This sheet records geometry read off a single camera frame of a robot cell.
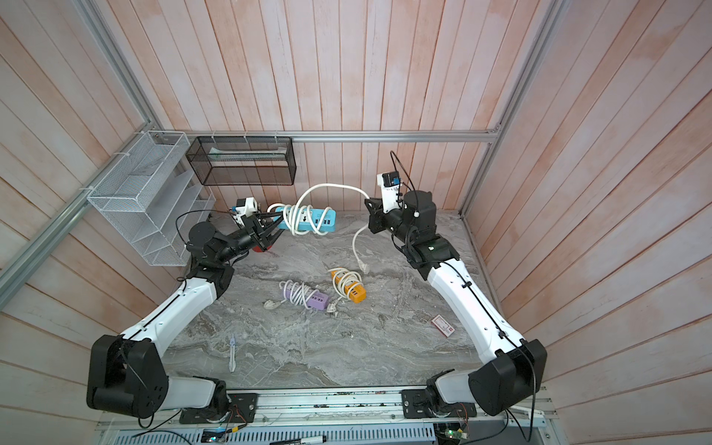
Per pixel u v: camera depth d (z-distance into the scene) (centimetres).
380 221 64
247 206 70
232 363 81
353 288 90
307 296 88
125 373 41
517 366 39
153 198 73
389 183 59
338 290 93
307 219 67
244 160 104
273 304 91
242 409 73
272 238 69
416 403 73
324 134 98
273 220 68
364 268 87
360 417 73
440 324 88
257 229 64
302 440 68
